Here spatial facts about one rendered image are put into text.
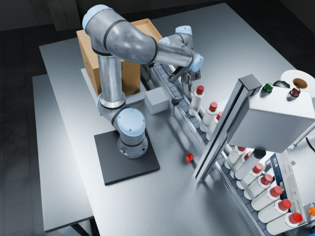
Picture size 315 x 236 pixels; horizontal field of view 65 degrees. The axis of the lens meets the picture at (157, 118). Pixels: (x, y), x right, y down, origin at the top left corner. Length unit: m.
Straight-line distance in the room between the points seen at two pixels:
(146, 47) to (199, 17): 1.34
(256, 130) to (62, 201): 0.87
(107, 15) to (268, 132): 0.59
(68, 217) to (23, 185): 1.12
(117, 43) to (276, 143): 0.55
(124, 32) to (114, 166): 0.66
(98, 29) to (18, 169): 1.71
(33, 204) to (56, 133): 0.92
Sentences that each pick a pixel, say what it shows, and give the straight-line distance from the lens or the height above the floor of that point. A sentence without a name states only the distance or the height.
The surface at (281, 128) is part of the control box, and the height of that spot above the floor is 1.42.
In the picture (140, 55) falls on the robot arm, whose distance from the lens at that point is 0.80.
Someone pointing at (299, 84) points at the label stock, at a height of 0.99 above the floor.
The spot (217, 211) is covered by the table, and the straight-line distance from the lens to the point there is 1.21.
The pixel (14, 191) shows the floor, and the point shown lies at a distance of 2.27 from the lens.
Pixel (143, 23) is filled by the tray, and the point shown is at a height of 0.84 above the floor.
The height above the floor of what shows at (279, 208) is 1.05.
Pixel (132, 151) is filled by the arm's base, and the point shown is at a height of 0.91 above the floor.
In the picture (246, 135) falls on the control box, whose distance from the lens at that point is 0.76.
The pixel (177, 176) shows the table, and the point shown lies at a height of 0.83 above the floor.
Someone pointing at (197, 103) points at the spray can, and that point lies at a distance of 1.25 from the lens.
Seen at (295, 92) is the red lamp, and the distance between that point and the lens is 0.73.
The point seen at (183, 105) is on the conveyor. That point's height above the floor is 0.88.
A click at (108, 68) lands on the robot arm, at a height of 1.29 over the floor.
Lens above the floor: 1.96
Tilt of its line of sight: 56 degrees down
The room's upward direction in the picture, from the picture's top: 6 degrees clockwise
